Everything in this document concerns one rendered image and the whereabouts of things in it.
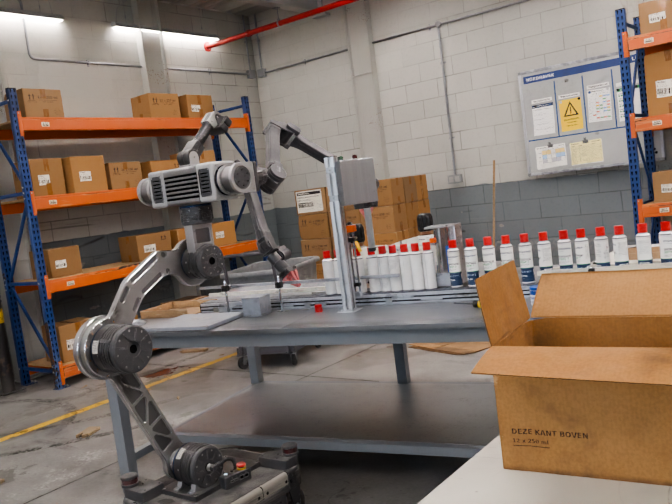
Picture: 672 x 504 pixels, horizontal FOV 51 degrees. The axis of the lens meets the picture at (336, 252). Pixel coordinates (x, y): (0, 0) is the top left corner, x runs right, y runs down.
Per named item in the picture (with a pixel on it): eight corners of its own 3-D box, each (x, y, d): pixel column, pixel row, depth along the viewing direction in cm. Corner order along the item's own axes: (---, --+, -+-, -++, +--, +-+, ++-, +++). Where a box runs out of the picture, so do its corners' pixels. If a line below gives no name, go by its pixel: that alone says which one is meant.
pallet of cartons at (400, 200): (447, 308, 732) (431, 173, 720) (413, 326, 662) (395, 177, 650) (347, 310, 795) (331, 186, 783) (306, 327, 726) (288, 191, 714)
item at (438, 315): (588, 266, 359) (588, 262, 359) (545, 325, 242) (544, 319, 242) (241, 288, 452) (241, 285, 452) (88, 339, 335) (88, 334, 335)
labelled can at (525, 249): (536, 282, 290) (531, 232, 288) (534, 284, 285) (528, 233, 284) (523, 282, 292) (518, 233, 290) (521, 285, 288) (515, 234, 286)
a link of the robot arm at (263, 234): (234, 180, 356) (246, 168, 350) (243, 181, 360) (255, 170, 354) (257, 255, 340) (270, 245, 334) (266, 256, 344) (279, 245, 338)
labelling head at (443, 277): (468, 280, 316) (461, 223, 314) (460, 285, 304) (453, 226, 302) (437, 282, 322) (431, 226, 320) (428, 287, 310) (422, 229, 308)
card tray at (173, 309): (218, 306, 373) (217, 298, 373) (188, 317, 350) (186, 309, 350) (173, 308, 386) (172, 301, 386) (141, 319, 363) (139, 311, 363)
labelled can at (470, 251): (482, 285, 300) (476, 237, 298) (479, 287, 295) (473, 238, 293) (470, 285, 302) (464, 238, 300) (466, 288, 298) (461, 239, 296)
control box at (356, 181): (378, 200, 307) (373, 157, 306) (345, 205, 299) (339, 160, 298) (366, 202, 316) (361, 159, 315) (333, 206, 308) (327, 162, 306)
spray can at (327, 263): (339, 293, 329) (333, 249, 328) (334, 295, 325) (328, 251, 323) (329, 293, 332) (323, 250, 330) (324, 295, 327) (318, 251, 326)
